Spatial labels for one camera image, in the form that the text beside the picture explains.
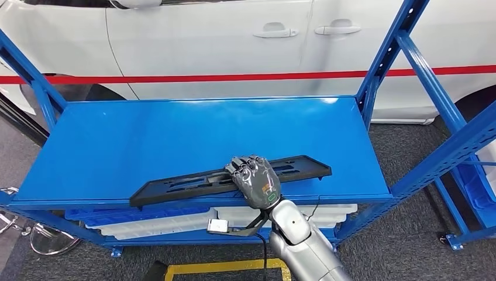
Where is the black plastic frame part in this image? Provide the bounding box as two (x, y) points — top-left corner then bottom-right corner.
(129, 155), (333, 208)

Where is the chrome stool base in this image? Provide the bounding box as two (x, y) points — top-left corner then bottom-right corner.
(29, 222), (82, 256)

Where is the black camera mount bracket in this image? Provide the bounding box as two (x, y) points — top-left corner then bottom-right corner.
(222, 211), (271, 238)

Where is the yellow floor tape marking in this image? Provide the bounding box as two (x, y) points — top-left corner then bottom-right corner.
(164, 258), (292, 281)

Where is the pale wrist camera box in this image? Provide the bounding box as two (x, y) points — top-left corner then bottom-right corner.
(206, 218), (230, 235)

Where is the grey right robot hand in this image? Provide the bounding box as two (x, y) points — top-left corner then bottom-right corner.
(225, 155), (283, 211)

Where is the white car red stripe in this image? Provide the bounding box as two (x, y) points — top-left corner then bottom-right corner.
(0, 0), (496, 125)

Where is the blue plastic crate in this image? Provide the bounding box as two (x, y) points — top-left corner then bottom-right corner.
(456, 162), (496, 228)

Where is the thin black cable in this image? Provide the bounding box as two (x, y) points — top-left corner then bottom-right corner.
(307, 195), (321, 223)

